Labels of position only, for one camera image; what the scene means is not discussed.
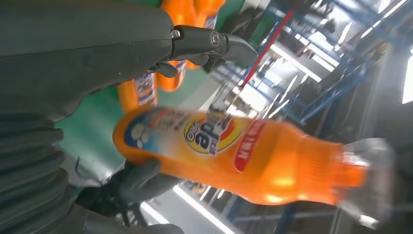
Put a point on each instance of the red pole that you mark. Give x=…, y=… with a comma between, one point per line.
x=267, y=47

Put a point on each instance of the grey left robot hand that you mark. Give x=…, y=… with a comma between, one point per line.
x=80, y=48

